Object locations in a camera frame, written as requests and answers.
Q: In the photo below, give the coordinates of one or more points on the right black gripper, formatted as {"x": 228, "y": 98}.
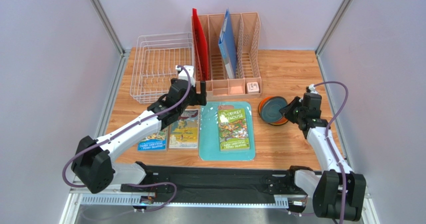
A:
{"x": 292, "y": 109}

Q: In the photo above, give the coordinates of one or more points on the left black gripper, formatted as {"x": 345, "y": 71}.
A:
{"x": 199, "y": 99}

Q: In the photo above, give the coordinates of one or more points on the orange plate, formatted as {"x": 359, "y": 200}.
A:
{"x": 266, "y": 118}

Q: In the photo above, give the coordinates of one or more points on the dark grey plate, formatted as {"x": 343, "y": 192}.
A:
{"x": 271, "y": 109}

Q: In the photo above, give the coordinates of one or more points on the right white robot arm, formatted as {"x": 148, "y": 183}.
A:
{"x": 339, "y": 192}

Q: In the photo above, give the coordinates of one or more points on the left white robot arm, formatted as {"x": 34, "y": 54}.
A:
{"x": 93, "y": 166}

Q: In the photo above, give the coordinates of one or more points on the beige paperback book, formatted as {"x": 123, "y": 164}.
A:
{"x": 184, "y": 132}

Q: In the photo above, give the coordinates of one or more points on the teal cutting board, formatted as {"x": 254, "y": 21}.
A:
{"x": 209, "y": 139}

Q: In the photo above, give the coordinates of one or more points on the green Storey Treehouse book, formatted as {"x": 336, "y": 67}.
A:
{"x": 233, "y": 128}

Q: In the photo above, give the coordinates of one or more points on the small pink white box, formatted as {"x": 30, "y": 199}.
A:
{"x": 252, "y": 88}

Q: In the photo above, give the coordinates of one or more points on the red folder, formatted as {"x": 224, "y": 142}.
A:
{"x": 201, "y": 47}

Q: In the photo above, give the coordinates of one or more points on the blue 26-Storey Treehouse book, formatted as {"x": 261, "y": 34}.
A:
{"x": 155, "y": 142}

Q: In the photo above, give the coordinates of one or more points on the blue folder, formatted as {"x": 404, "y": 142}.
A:
{"x": 227, "y": 47}

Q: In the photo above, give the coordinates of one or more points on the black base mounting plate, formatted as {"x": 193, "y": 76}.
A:
{"x": 214, "y": 184}

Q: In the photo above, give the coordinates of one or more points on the pink plastic file organizer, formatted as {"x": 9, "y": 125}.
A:
{"x": 246, "y": 29}

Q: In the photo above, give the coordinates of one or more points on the white wire dish rack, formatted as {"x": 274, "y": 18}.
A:
{"x": 156, "y": 58}

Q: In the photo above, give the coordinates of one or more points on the silver aluminium rail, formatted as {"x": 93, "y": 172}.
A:
{"x": 141, "y": 199}

